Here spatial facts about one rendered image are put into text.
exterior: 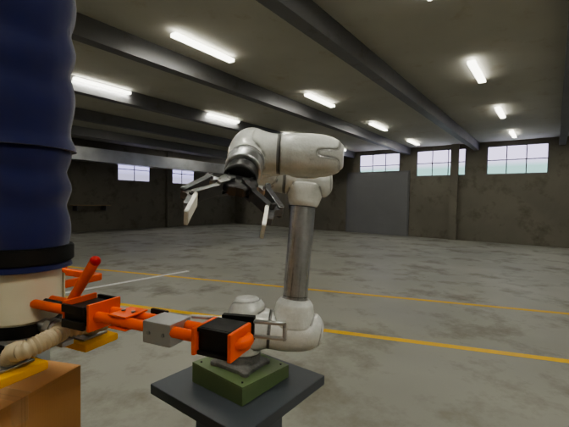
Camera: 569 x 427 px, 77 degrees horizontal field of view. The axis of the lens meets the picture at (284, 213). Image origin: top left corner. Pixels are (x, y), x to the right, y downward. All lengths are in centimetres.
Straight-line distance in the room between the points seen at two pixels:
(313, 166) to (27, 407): 100
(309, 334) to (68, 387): 81
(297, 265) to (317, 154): 65
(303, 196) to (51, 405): 104
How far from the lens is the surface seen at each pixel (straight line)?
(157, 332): 77
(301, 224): 141
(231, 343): 66
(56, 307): 98
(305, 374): 166
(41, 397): 131
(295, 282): 143
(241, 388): 141
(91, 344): 107
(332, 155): 88
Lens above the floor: 148
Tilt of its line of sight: 2 degrees down
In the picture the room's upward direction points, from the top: 1 degrees clockwise
